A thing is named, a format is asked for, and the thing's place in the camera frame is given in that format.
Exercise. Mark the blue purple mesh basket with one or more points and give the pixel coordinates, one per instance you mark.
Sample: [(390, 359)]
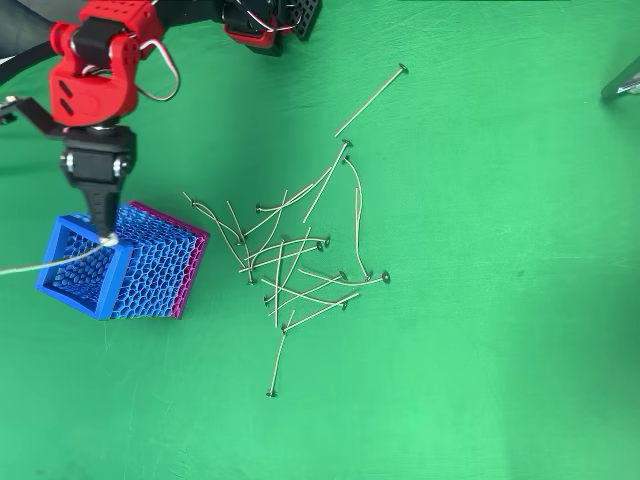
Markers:
[(150, 270)]

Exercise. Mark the small camera on black bracket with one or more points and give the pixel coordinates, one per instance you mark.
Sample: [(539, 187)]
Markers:
[(42, 120)]

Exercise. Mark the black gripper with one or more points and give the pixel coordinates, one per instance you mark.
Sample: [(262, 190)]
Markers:
[(96, 162)]

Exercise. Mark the green cloth with black rim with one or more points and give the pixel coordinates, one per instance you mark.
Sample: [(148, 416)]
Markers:
[(450, 300)]

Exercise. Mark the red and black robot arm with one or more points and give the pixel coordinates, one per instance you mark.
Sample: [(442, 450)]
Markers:
[(95, 100)]

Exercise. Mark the silver metal stand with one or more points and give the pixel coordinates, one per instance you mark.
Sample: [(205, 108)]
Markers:
[(622, 82)]

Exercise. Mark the cream candle wick metal tab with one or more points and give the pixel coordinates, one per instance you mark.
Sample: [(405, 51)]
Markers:
[(385, 276), (243, 235), (267, 300), (284, 329), (369, 102), (343, 274), (240, 243), (369, 276), (250, 281), (55, 262), (258, 207), (346, 159), (284, 239), (194, 203), (319, 247), (327, 241), (271, 394), (345, 305), (325, 183)]

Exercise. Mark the grey trouser leg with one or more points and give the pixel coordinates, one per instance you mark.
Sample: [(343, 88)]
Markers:
[(20, 20)]

